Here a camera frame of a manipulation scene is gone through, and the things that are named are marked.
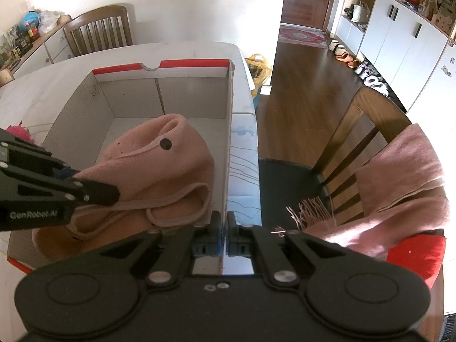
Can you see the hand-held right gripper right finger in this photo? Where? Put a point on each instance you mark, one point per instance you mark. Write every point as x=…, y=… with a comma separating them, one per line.
x=233, y=237

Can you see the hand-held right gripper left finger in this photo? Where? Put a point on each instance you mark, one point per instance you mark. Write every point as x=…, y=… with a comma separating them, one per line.
x=215, y=237

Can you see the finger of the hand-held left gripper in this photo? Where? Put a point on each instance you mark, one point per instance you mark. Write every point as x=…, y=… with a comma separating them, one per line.
x=28, y=156
x=101, y=193

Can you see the pink plush strawberry toy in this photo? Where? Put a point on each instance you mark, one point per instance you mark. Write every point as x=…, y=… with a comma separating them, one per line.
x=19, y=133

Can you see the pink fleece hat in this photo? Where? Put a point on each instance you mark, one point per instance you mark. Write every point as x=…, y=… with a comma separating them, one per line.
x=167, y=167

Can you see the cardboard box with red rim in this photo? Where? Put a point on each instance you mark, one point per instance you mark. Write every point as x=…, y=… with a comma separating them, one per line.
x=171, y=96

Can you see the wooden chair with black seat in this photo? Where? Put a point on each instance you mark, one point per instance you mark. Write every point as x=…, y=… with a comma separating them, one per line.
x=285, y=178

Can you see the line printed table mat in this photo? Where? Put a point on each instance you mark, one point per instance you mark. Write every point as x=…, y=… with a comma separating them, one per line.
x=244, y=156

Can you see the white sideboard with wooden top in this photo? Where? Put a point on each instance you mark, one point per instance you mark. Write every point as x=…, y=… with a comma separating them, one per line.
x=53, y=48

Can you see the small blue globe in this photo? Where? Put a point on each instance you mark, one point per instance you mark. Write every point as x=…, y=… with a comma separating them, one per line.
x=30, y=20

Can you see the white plastic bag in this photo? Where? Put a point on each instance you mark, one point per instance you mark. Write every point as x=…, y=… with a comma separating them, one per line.
x=48, y=21

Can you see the light wooden chair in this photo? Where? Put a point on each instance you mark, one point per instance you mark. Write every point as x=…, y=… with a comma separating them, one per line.
x=96, y=28

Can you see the yellow plastic bag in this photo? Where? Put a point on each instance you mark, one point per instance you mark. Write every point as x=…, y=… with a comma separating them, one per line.
x=259, y=74

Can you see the pink fringed scarf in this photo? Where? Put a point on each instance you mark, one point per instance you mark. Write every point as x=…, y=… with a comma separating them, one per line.
x=402, y=185

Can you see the red cloth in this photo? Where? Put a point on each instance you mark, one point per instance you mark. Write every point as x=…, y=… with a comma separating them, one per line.
x=416, y=260

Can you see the row of shoes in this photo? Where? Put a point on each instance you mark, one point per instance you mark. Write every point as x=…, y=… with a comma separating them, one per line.
x=359, y=67

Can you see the red patterned rug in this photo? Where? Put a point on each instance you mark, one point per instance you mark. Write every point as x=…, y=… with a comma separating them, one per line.
x=302, y=36

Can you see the white tote bag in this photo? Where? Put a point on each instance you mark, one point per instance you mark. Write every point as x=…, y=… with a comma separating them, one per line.
x=360, y=13

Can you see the white tall cabinet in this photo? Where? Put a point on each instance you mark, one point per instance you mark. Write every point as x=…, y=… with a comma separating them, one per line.
x=402, y=42

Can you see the cardboard toy house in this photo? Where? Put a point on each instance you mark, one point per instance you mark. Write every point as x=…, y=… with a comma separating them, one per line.
x=443, y=10

